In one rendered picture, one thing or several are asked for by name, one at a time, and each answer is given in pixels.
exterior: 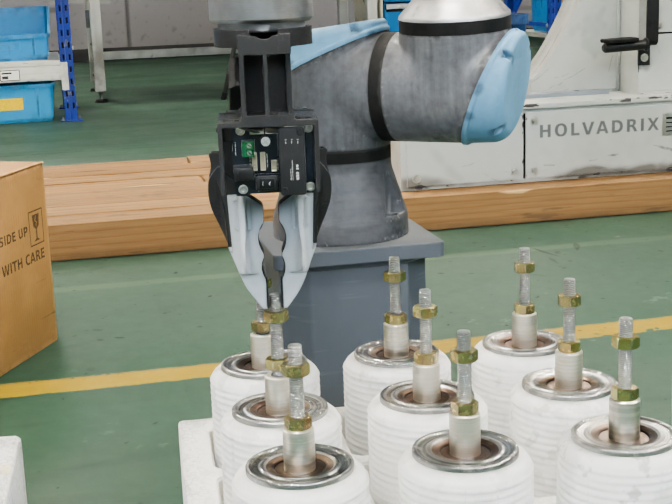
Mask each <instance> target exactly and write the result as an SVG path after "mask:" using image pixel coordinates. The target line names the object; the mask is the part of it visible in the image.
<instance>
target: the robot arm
mask: <svg viewBox="0 0 672 504"><path fill-rule="evenodd" d="M208 8H209V20H210V21H211V22H212V23H213V24H218V28H214V29H213V35H214V47H217V48H236V49H237V50H238V57H236V58H230V59H229V61H228V93H229V110H226V113H219V116H218V122H217V127H216V132H217V133H218V147H219V151H210V152H209V159H210V163H211V169H210V174H209V180H208V196H209V202H210V205H211V208H212V211H213V213H214V215H215V217H216V219H217V221H218V223H219V225H220V228H221V230H222V232H223V234H224V236H225V238H226V240H227V243H228V248H229V251H230V253H231V255H232V258H233V260H234V262H235V264H236V267H237V269H238V271H239V274H240V275H241V278H242V280H243V282H244V284H245V286H246V287H247V289H248V291H249V292H250V293H251V295H252V296H253V297H254V298H255V300H256V301H257V302H258V303H259V304H260V305H261V307H262V308H263V309H267V308H269V297H268V281H267V277H266V274H265V272H264V268H263V266H262V264H263V260H264V249H263V247H262V244H261V242H260V240H259V231H260V229H261V227H262V225H263V222H264V209H263V203H262V202H261V201H260V200H258V199H257V198H255V197H254V196H252V195H251V194H255V193H277V192H279V196H278V200H277V203H276V207H275V211H274V214H273V235H274V237H275V238H276V239H278V240H280V241H283V245H282V249H281V251H282V257H283V261H284V267H283V272H282V276H281V298H282V307H284V308H287V307H288V306H289V305H290V304H291V302H292V301H293V299H294V298H295V296H296V295H297V294H298V292H299V290H300V288H301V287H302V285H303V282H304V280H305V277H306V275H307V272H308V269H309V266H310V263H311V260H312V257H313V254H314V251H315V248H316V246H319V247H342V246H358V245H368V244H375V243H381V242H386V241H390V240H394V239H397V238H400V237H402V236H404V235H406V234H407V233H408V231H409V227H408V211H407V208H406V205H405V202H404V199H403V196H402V193H401V190H400V188H399V185H398V182H397V179H396V176H395V173H394V170H393V168H392V163H391V141H405V142H448V143H462V144H463V145H470V144H472V143H488V142H499V141H502V140H504V139H505V138H507V137H508V136H509V135H510V134H511V133H512V131H513V130H514V129H515V127H516V125H517V123H518V121H519V118H520V116H521V113H522V110H523V107H524V103H525V99H526V95H527V89H528V84H529V76H530V65H531V50H530V48H529V45H530V42H529V38H528V36H527V34H526V33H525V32H524V31H522V30H519V29H518V28H513V29H512V28H511V10H510V9H509V8H508V7H507V6H506V5H505V4H504V3H503V2H502V1H501V0H411V2H410V3H409V5H408V6H407V7H406V8H405V9H404V10H403V11H402V12H401V14H400V15H399V17H398V23H399V32H389V31H390V26H389V25H388V24H387V20H386V19H384V18H380V19H373V20H366V21H360V22H354V23H347V24H341V25H334V26H328V27H322V28H316V29H312V25H305V21H307V20H310V19H311V18H312V17H313V0H208Z"/></svg>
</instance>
